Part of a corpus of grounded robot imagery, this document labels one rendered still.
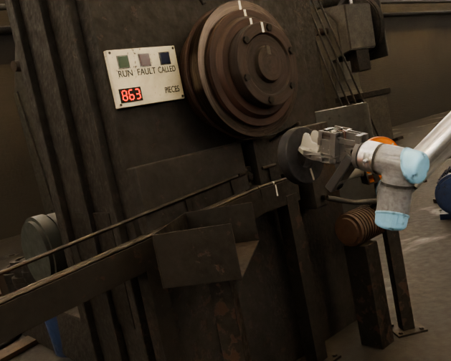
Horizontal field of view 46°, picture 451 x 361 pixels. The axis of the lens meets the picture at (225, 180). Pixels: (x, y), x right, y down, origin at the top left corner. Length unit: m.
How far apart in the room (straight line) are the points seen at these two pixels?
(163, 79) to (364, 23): 8.39
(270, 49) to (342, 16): 7.97
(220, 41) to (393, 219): 0.84
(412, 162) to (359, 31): 8.72
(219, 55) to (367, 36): 8.36
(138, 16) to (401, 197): 1.03
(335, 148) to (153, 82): 0.70
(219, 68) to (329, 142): 0.54
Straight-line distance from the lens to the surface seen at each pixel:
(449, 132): 1.39
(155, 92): 1.78
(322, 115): 4.56
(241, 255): 1.44
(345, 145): 1.36
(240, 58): 1.75
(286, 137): 1.42
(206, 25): 1.80
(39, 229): 2.76
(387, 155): 1.28
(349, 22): 9.77
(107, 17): 1.78
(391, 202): 1.28
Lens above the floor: 0.96
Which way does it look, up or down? 6 degrees down
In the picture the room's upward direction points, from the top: 11 degrees counter-clockwise
